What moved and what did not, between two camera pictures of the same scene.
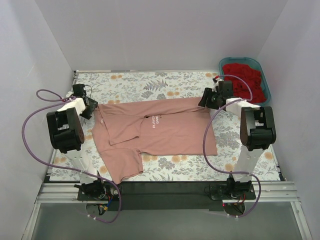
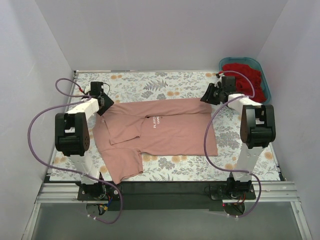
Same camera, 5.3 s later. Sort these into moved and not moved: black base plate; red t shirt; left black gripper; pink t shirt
Moved: left black gripper
Not moved: black base plate; pink t shirt; red t shirt
